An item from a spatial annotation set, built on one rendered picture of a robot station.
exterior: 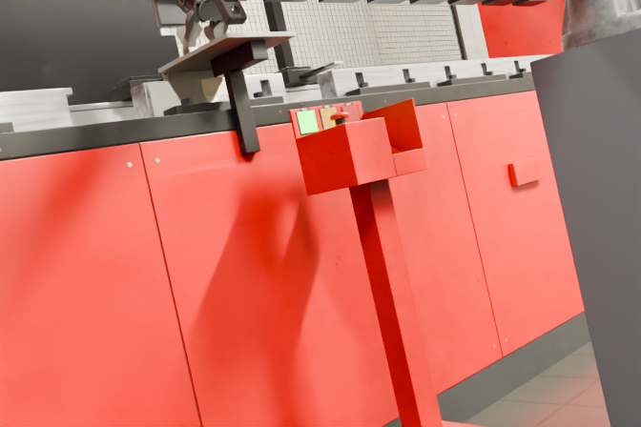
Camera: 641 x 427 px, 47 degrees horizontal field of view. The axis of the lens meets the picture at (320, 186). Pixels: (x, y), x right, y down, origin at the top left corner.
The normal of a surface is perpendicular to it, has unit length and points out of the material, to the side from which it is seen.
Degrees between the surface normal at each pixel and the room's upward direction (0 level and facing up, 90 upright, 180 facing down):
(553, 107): 90
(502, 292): 90
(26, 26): 90
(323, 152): 90
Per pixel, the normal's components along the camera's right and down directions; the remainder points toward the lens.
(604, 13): -0.61, -0.18
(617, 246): -0.71, 0.15
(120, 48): 0.66, -0.15
